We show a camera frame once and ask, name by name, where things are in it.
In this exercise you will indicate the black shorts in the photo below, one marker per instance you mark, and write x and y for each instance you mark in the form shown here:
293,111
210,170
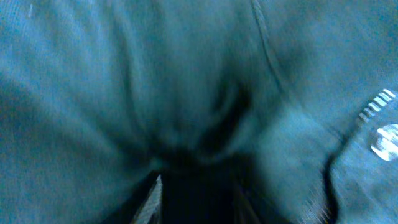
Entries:
298,98

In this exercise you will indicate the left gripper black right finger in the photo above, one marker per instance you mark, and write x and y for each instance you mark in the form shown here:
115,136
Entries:
248,208

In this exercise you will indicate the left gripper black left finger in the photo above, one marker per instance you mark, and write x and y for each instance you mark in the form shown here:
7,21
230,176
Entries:
145,205

